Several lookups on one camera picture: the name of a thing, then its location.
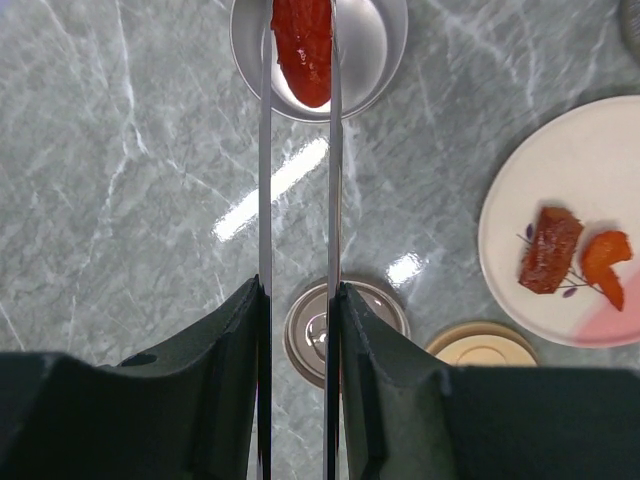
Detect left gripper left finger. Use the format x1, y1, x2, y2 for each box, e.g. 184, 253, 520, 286
1, 279, 261, 479

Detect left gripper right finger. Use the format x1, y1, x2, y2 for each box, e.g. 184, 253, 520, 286
338, 284, 639, 479

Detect brown meat slice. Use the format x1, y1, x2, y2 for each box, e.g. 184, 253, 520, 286
518, 206, 583, 294

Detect orange carrot piece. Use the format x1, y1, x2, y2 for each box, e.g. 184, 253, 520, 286
580, 230, 633, 311

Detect red sausage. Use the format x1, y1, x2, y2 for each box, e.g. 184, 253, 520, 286
270, 0, 332, 108

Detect metal tongs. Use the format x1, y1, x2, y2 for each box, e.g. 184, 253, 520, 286
256, 1, 344, 479

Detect tan round lid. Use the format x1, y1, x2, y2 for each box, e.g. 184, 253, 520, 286
425, 321, 538, 367

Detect dark brown round lid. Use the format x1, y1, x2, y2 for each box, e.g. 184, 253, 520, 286
283, 276, 411, 389

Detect pink white round plate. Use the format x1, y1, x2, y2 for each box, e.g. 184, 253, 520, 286
478, 95, 639, 348

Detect back round metal tin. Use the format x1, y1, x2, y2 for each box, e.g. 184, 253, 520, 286
230, 0, 409, 119

